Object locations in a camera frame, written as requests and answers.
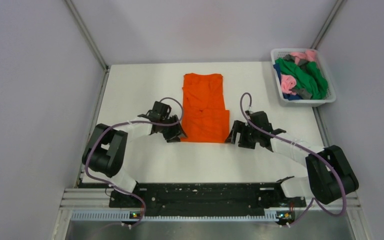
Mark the orange t-shirt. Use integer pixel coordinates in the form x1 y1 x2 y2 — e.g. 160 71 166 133
180 73 230 143

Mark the grey slotted cable duct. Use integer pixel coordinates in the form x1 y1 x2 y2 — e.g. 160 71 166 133
70 210 293 223

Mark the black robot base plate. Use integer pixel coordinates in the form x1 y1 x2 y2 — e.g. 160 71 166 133
109 180 307 217

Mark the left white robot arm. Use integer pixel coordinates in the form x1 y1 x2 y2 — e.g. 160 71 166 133
82 100 186 210

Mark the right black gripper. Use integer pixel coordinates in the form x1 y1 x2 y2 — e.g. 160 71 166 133
225 120 261 149

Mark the aluminium frame rail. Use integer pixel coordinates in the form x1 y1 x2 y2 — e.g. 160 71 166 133
59 188 362 213

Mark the pink t-shirt in basket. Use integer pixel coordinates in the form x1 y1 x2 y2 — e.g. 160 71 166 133
276 50 319 99

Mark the green t-shirt in basket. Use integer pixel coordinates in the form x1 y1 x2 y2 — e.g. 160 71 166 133
274 58 329 100

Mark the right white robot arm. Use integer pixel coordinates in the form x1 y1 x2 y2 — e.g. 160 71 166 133
225 111 360 206

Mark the blue t-shirt in basket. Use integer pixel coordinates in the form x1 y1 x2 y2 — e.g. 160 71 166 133
273 63 302 101

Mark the white plastic laundry basket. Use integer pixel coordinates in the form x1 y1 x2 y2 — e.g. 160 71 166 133
270 48 337 107

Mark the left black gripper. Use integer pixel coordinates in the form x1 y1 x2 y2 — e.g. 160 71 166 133
160 114 188 143

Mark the grey t-shirt in basket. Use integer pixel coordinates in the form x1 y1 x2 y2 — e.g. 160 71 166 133
280 54 313 100

